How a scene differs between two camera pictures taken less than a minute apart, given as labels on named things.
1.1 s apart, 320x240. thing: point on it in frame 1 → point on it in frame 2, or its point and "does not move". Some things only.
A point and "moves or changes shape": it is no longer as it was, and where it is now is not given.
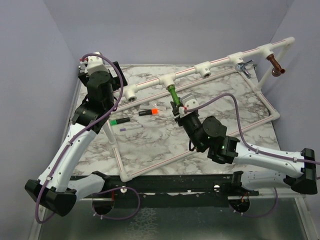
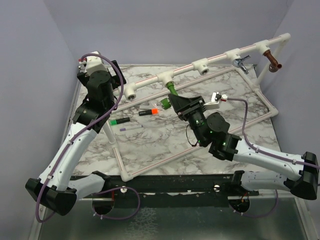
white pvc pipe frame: x=131 y=92 moves or changes shape
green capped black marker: x=119 y=121 does not move
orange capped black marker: x=154 y=111 does not move
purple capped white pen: x=131 y=128 does not move
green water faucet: x=171 y=88 moves or changes shape
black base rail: x=174 y=191 does not move
